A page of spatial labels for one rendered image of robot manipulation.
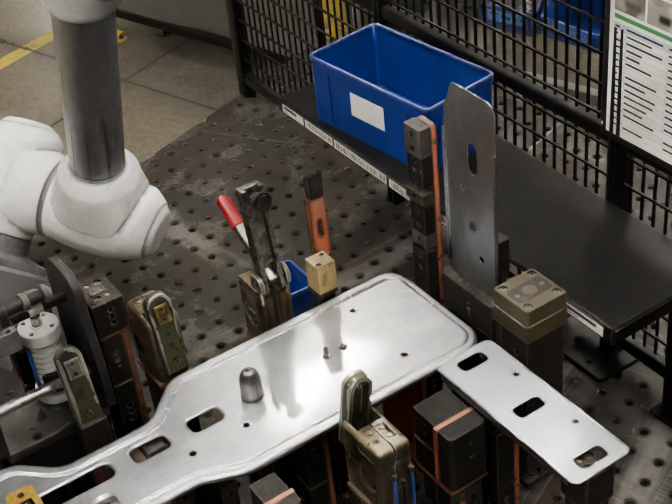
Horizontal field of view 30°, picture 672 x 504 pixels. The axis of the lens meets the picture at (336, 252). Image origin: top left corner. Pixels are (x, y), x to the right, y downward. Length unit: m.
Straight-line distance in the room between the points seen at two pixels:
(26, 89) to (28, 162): 2.50
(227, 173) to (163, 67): 2.05
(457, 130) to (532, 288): 0.25
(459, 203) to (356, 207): 0.80
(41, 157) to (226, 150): 0.63
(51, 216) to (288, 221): 0.53
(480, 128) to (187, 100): 2.91
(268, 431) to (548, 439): 0.38
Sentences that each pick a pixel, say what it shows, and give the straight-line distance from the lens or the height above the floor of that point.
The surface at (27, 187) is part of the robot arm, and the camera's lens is 2.37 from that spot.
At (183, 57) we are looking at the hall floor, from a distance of 4.88.
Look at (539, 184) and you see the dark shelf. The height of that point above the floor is 1.03.
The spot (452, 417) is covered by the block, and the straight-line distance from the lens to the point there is 1.75.
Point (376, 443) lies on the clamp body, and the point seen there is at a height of 1.04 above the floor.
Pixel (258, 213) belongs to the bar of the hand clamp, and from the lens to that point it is 1.83.
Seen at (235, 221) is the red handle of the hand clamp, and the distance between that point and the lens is 1.90.
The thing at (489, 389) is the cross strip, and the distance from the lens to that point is 1.75.
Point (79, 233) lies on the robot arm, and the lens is 2.34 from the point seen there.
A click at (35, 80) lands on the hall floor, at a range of 4.93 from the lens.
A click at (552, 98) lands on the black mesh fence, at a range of 2.08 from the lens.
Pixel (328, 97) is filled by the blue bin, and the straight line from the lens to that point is 2.26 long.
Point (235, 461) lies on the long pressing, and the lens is 1.69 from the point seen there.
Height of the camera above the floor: 2.20
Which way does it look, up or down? 36 degrees down
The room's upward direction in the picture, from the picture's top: 7 degrees counter-clockwise
